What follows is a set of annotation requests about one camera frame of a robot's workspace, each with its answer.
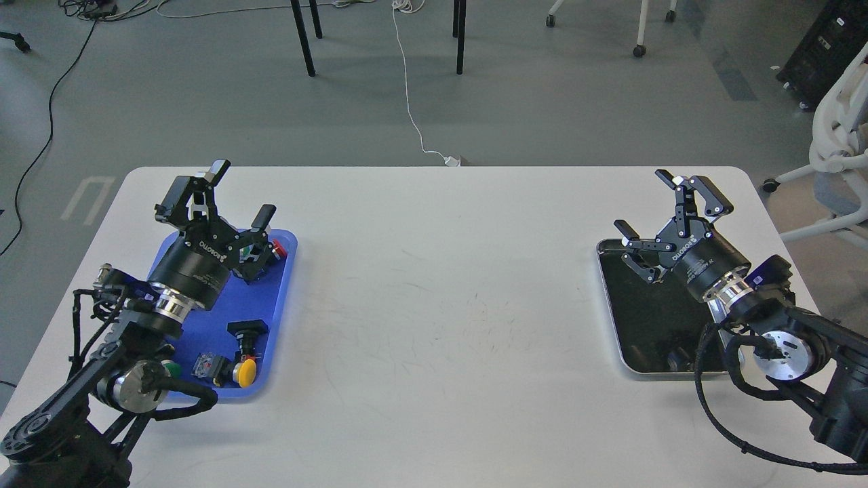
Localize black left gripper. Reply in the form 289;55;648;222
148;161;277;312

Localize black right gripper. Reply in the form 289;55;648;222
614;169;751;302

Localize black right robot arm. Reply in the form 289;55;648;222
614;169;867;476

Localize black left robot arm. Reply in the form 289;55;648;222
2;160;280;487

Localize blue plastic tray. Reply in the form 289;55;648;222
164;229;298;402

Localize silver metal tray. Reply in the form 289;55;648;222
596;239;713;380

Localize white office chair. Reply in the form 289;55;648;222
762;46;867;248

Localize white rolling chair base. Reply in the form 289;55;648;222
545;0;679;58

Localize black equipment case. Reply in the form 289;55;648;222
776;1;867;111

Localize black table legs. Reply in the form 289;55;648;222
290;0;469;77

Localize red push button switch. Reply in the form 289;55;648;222
270;240;288;262

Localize yellow push button switch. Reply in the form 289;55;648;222
209;355;258;388

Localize green push button switch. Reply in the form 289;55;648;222
161;359;182;379

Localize black floor cable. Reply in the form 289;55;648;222
0;0;163;258

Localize white power cable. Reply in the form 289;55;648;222
391;0;462;167

